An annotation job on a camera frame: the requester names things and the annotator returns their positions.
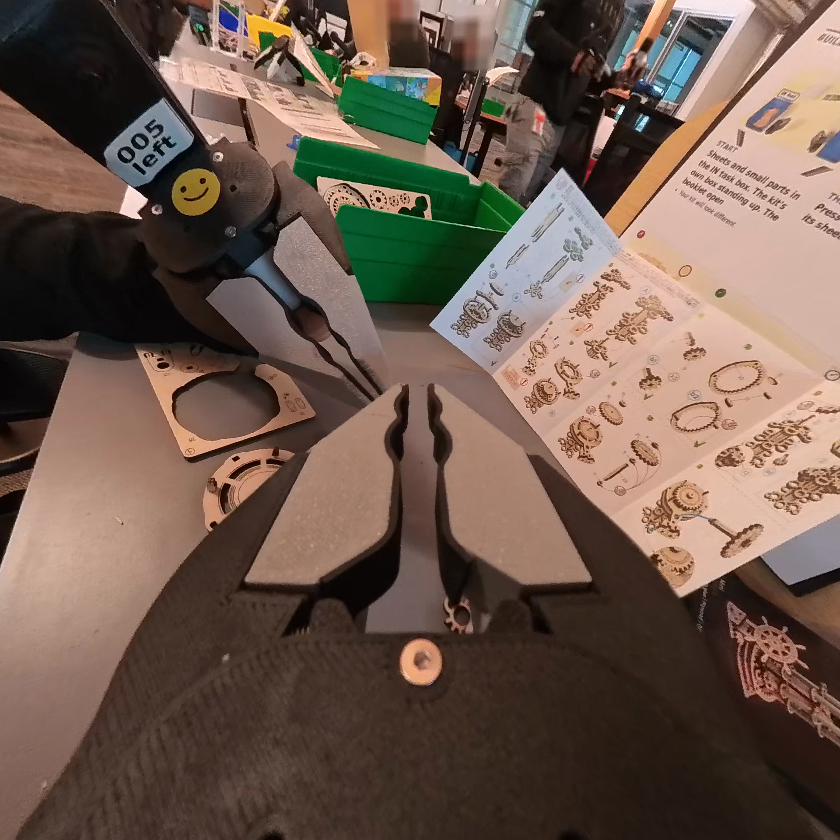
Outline printed instruction booklet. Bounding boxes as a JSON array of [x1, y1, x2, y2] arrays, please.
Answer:
[[430, 169, 840, 595]]

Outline wooden gear sheet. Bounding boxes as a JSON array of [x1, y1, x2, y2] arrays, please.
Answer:
[[317, 176, 433, 221]]

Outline round wooden disc part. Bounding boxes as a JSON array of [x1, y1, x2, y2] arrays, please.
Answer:
[[202, 448, 296, 532]]

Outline green plastic bin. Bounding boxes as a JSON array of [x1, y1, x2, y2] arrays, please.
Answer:
[[336, 182, 526, 306], [338, 75, 437, 145], [293, 136, 490, 224]]

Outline person's left forearm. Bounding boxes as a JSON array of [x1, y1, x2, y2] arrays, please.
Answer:
[[0, 196, 165, 342]]

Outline wooden sheet with round cutout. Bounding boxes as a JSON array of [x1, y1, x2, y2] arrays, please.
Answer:
[[136, 341, 316, 462]]

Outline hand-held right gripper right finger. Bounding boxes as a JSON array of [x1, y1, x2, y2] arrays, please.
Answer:
[[428, 384, 593, 611]]

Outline printed paper sheet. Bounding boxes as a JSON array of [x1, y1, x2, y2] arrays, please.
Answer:
[[161, 59, 378, 148]]

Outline white instruction board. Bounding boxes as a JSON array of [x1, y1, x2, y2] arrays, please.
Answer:
[[604, 0, 840, 395]]

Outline black kit box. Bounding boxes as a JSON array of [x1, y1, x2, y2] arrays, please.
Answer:
[[682, 571, 840, 795]]

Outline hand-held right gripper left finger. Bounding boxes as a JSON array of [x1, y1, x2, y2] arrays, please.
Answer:
[[244, 384, 409, 618]]

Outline black chair armrest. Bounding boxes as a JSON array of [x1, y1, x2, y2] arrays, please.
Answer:
[[0, 341, 74, 526]]

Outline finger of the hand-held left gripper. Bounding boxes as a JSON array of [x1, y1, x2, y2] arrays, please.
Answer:
[[206, 252, 383, 403], [276, 217, 389, 398]]

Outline colourful cardboard box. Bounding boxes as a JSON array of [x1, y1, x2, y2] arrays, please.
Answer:
[[367, 66, 442, 106]]

